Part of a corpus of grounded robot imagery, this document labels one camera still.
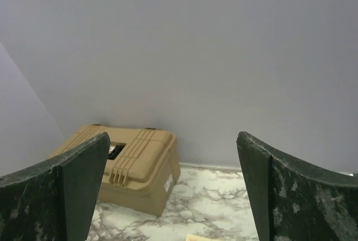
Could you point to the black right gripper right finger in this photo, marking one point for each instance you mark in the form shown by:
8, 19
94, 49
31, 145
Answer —
292, 199

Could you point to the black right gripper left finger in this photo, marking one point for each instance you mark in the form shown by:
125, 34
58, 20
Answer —
55, 199

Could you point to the cream paper letter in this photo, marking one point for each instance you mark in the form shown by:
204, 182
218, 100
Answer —
191, 237

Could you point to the tan plastic toolbox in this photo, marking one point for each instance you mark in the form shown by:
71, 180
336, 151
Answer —
142, 166

